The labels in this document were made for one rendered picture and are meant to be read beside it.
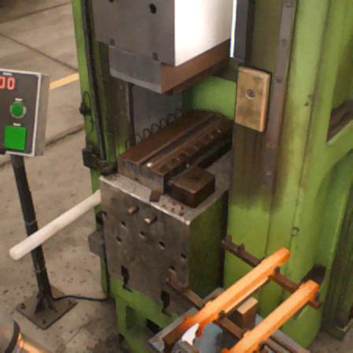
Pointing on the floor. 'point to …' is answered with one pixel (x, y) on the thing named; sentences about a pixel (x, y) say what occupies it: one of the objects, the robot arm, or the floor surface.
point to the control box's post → (30, 221)
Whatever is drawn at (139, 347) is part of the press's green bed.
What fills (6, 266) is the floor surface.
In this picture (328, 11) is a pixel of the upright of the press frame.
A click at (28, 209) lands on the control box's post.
